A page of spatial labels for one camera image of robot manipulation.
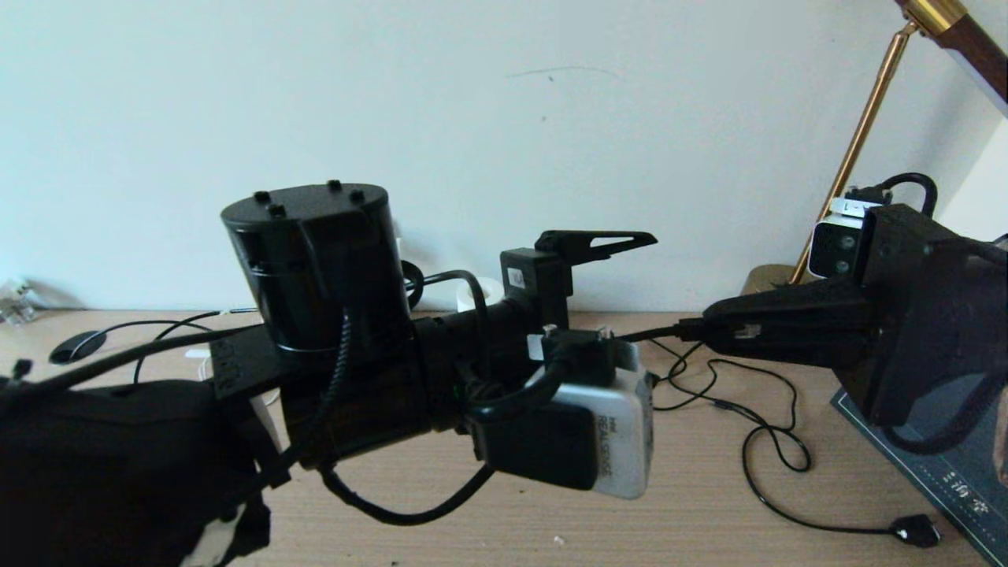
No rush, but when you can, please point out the black ethernet cable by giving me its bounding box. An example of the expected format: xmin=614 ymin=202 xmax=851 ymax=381
xmin=134 ymin=309 xmax=761 ymax=387

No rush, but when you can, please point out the white toilet paper roll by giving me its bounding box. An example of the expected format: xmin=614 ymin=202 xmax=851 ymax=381
xmin=457 ymin=277 xmax=506 ymax=313

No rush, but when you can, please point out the brass desk lamp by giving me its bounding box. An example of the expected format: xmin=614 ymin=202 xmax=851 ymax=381
xmin=740 ymin=0 xmax=1008 ymax=296

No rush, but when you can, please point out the dark teal gift bag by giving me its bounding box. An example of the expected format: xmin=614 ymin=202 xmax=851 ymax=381
xmin=831 ymin=378 xmax=1008 ymax=567

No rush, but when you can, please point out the black round desk grommet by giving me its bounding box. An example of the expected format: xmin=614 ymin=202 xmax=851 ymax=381
xmin=49 ymin=331 xmax=108 ymax=365

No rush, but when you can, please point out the clear plastic object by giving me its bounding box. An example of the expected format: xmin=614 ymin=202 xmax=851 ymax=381
xmin=0 ymin=280 xmax=39 ymax=326

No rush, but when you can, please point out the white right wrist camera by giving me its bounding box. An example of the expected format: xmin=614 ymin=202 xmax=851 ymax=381
xmin=807 ymin=197 xmax=883 ymax=280

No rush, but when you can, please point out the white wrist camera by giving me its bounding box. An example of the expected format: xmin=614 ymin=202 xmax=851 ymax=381
xmin=807 ymin=197 xmax=883 ymax=280
xmin=465 ymin=327 xmax=656 ymax=501

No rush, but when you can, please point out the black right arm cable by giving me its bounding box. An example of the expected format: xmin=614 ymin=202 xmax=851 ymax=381
xmin=847 ymin=172 xmax=1008 ymax=456

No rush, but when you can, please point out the black cable with silver connector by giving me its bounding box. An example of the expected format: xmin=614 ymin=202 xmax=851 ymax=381
xmin=652 ymin=339 xmax=719 ymax=413

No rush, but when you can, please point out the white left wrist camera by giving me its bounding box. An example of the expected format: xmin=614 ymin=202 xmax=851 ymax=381
xmin=465 ymin=327 xmax=656 ymax=501

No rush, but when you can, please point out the black power cord with plug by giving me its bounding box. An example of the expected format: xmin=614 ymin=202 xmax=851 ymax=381
xmin=668 ymin=358 xmax=941 ymax=549

